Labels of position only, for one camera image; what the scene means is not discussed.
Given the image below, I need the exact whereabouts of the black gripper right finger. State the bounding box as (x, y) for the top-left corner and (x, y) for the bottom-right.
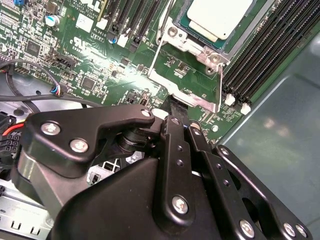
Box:
(174, 96), (313, 240)

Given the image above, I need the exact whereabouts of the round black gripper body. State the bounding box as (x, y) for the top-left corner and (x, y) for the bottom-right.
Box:
(49, 157), (236, 240)

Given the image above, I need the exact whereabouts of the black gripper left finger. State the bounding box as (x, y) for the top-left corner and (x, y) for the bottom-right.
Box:
(11, 94), (196, 228)

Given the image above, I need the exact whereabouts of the metal socket cover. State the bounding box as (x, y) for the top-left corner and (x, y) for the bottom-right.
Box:
(147, 32), (225, 114)

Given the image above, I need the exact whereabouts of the metal locking lever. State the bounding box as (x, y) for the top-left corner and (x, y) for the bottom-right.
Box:
(159, 0), (176, 38)

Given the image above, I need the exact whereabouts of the silver-topped CPU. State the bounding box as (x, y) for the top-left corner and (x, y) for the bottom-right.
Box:
(176, 0), (262, 55)

